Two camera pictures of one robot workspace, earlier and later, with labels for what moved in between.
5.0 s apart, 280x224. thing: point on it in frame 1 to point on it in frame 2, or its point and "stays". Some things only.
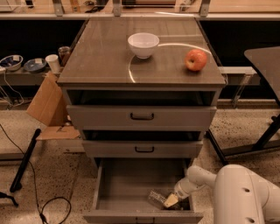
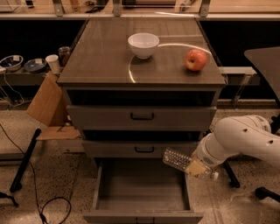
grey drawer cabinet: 142,87 stays
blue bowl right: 35,65 stays
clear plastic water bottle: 158,197 to 191,165
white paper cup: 54,62 stays
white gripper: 183,190 to 205,156
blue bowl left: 11,62 stays
